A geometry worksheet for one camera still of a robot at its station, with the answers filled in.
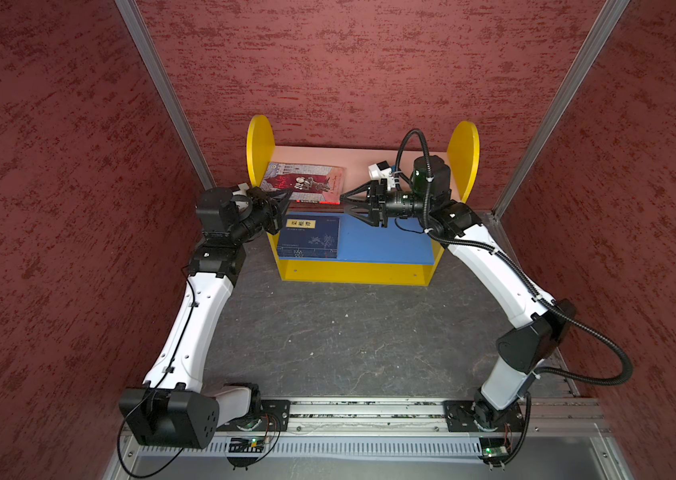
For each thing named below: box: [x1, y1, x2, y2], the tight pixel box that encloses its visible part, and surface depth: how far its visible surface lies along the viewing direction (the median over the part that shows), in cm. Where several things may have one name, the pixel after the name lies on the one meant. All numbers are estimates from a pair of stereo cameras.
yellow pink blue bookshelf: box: [247, 115, 480, 287], surface depth 79 cm
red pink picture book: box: [260, 162, 347, 204], surface depth 72 cm
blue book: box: [278, 215, 340, 259], surface depth 91 cm
